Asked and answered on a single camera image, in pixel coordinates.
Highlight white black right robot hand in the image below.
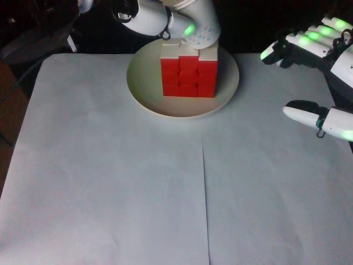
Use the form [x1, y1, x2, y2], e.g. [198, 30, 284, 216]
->
[260, 15, 353, 142]

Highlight white paper sheet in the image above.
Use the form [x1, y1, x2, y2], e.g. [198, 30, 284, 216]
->
[200, 52, 353, 265]
[0, 52, 211, 265]

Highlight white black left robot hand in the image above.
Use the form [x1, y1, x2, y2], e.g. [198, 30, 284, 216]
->
[77, 0, 198, 39]

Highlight white paper cup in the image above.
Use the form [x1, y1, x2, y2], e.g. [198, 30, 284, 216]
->
[164, 0, 222, 50]

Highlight Rubik's cube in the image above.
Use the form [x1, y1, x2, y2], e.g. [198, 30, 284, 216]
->
[159, 38, 220, 99]

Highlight round beige plate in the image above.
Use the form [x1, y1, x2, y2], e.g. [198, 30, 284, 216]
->
[126, 37, 240, 120]

